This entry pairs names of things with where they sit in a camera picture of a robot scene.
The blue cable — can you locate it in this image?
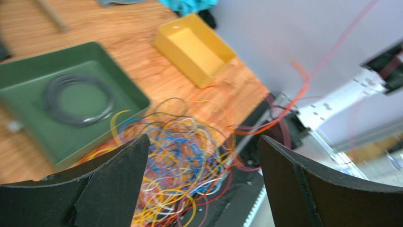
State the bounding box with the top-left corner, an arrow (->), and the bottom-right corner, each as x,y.
118,118 -> 224,192

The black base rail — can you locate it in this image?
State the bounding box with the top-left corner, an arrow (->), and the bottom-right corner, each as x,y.
188,92 -> 292,227

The yellow cable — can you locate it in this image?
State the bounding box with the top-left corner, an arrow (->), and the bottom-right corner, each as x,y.
79,100 -> 237,227

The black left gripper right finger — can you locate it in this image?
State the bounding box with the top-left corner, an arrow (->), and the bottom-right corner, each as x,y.
258,135 -> 403,227

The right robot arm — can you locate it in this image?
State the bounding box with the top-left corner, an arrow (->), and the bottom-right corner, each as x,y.
263,40 -> 403,149

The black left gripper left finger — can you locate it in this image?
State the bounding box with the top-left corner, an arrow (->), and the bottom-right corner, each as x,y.
0,134 -> 150,227

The yellow plastic tray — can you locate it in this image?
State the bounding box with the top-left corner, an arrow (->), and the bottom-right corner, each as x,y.
154,13 -> 236,89

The green metal tray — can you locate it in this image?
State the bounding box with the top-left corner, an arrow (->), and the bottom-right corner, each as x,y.
0,42 -> 151,171

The orange cable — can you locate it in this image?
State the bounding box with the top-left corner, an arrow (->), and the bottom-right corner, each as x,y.
233,0 -> 382,137

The cyan crumpled cloth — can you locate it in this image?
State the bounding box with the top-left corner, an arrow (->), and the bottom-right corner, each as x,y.
159,0 -> 218,17

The white cable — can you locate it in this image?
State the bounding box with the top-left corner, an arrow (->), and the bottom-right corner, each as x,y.
140,118 -> 221,218

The grey coiled cable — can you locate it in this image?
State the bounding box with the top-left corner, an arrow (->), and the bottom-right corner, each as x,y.
42,73 -> 115,128

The grey crumpled cloth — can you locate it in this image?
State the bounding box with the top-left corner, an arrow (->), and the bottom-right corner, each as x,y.
96,0 -> 145,7

